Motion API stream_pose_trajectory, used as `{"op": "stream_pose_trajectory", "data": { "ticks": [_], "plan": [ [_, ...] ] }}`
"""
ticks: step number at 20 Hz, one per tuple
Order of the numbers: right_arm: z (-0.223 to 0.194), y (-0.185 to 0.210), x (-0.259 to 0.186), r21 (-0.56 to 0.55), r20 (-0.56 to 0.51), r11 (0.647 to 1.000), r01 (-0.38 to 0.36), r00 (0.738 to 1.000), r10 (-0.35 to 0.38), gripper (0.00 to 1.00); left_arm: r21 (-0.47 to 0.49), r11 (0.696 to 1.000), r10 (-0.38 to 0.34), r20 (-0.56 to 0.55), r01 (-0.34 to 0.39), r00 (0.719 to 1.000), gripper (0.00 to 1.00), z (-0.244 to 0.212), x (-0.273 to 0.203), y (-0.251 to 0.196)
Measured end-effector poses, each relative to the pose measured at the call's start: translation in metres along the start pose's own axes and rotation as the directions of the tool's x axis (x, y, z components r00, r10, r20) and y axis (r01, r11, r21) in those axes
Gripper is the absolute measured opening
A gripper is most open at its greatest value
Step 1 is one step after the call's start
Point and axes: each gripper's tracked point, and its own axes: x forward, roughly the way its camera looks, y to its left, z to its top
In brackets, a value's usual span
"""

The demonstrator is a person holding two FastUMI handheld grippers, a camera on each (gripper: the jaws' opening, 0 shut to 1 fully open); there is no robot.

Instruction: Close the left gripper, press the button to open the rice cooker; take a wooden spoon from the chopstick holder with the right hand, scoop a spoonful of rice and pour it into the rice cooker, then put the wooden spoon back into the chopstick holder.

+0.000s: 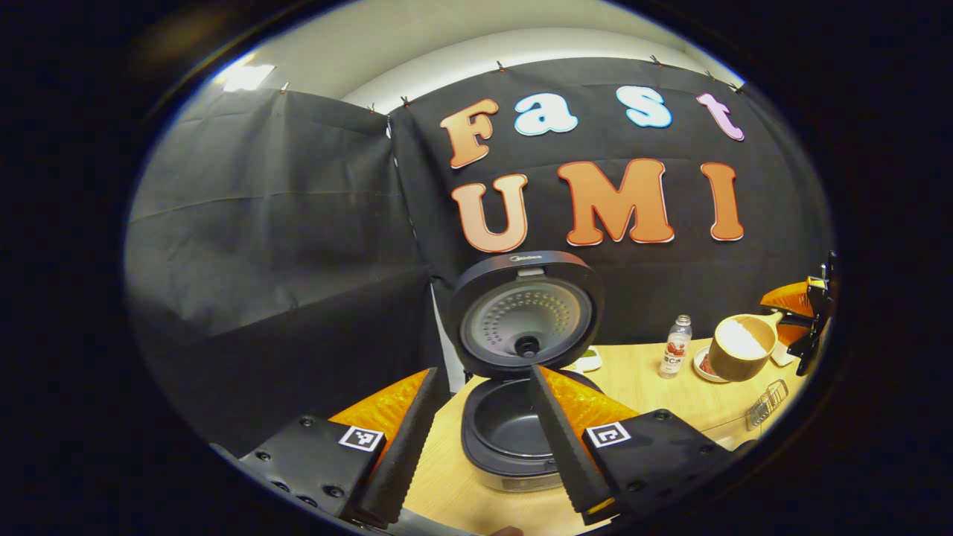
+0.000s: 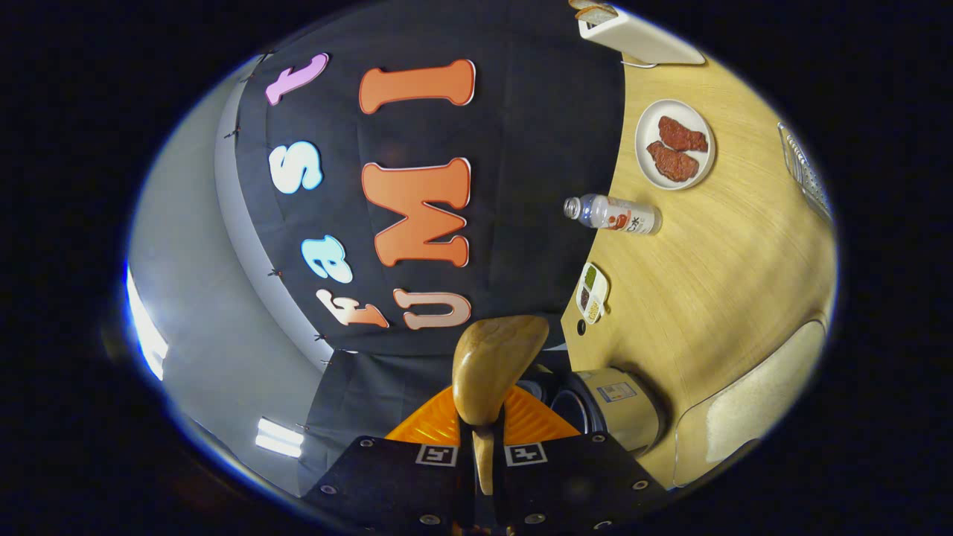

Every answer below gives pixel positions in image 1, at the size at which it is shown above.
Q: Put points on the white round plate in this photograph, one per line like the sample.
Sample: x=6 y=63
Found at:
x=700 y=372

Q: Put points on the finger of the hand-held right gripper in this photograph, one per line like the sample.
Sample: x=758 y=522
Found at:
x=789 y=298
x=793 y=333

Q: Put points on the clear plastic container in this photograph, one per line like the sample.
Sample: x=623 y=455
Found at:
x=733 y=435

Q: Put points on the row of backdrop clips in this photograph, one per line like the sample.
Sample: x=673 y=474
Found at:
x=500 y=66

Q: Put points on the ceiling light panel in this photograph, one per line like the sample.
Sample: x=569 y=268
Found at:
x=248 y=77

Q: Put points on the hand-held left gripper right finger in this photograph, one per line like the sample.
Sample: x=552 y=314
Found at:
x=562 y=447

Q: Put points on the white divided bean dish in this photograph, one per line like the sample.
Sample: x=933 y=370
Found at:
x=588 y=361

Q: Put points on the clear drink bottle red label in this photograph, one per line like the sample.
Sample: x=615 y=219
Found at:
x=674 y=353

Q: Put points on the black and silver rice cooker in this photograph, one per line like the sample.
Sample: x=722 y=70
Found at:
x=514 y=432

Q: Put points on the red meat piece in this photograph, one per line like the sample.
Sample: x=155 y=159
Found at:
x=707 y=366

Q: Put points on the black backdrop cloth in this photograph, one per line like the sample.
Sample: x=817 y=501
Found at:
x=260 y=260

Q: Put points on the wooden spoon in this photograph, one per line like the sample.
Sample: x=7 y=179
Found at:
x=733 y=368

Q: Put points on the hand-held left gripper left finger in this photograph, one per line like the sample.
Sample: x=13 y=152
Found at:
x=409 y=447

